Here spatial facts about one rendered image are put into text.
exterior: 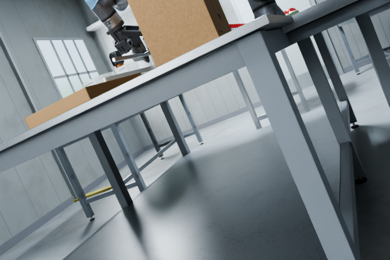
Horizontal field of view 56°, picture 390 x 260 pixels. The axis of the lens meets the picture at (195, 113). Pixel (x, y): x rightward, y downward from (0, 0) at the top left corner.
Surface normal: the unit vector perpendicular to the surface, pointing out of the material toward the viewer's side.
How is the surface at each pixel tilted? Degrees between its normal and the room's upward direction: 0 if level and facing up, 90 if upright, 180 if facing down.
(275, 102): 90
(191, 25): 90
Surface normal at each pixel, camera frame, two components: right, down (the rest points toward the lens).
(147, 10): -0.26, 0.19
